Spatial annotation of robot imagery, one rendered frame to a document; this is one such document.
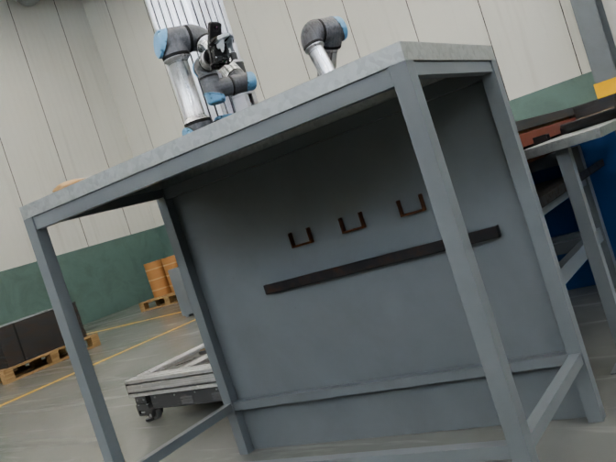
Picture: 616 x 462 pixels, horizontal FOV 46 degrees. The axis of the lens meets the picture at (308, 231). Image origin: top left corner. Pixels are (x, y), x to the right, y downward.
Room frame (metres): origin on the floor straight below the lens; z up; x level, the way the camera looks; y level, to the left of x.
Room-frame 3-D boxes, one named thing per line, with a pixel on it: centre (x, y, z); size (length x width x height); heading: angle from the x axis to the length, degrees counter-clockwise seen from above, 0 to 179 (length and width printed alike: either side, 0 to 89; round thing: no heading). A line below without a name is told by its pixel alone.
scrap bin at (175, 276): (8.39, 1.31, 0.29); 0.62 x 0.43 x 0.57; 68
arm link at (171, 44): (3.11, 0.30, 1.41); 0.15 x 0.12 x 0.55; 116
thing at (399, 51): (2.07, 0.09, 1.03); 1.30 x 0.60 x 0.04; 57
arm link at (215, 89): (2.88, 0.17, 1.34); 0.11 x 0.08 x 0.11; 116
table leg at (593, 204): (3.34, -1.27, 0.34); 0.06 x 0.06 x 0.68; 57
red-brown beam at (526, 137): (2.76, -0.88, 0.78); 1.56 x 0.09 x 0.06; 147
